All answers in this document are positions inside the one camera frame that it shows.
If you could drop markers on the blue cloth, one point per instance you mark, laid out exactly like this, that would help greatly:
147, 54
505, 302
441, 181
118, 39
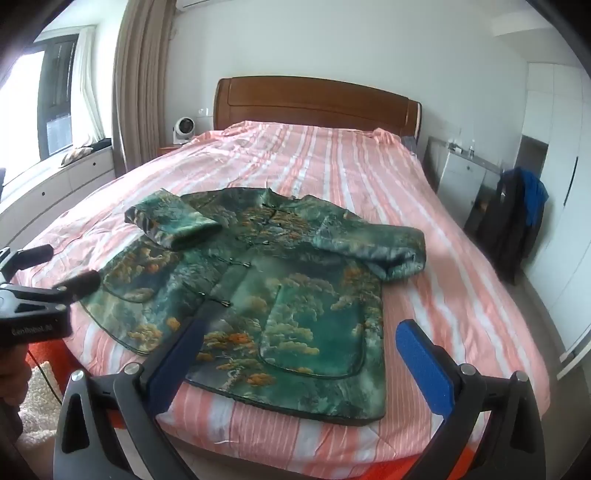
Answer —
536, 198

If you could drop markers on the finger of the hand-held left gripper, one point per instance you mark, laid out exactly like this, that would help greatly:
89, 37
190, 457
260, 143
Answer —
81, 282
34, 254

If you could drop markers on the white fluffy rug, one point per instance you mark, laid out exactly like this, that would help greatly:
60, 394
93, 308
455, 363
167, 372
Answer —
39, 401

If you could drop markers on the white side cabinet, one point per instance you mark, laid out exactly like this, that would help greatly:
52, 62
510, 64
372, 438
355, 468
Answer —
461, 177

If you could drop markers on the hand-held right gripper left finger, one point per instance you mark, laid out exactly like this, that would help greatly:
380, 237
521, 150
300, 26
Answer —
178, 364

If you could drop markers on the patterned cushion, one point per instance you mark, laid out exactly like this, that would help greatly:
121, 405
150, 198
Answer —
76, 156

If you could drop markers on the white window seat cabinet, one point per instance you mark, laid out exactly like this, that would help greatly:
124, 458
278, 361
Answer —
55, 189

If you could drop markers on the white round fan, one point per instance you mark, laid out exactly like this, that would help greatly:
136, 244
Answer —
184, 130

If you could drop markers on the black jacket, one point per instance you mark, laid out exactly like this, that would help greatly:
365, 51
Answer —
503, 221

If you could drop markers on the white air conditioner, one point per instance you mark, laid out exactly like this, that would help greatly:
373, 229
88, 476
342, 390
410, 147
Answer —
191, 3

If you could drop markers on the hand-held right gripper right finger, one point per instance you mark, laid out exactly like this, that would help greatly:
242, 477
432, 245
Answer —
425, 369

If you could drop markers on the dark framed window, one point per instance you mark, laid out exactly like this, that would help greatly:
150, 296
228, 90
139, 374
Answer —
53, 101

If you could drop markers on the wooden headboard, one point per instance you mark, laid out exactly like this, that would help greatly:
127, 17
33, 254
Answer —
314, 104

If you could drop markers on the green printed padded jacket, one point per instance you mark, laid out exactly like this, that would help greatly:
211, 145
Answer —
286, 295

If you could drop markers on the white wardrobe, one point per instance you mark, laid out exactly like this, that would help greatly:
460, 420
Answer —
561, 184

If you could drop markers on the white sheer curtain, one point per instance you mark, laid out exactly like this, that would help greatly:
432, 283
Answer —
87, 92

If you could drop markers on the wooden nightstand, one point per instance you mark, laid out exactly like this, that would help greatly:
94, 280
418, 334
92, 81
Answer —
167, 150

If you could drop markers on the pink striped blanket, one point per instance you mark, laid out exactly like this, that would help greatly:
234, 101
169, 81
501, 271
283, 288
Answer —
378, 194

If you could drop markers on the brown curtain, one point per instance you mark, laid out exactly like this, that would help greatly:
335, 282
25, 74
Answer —
141, 92

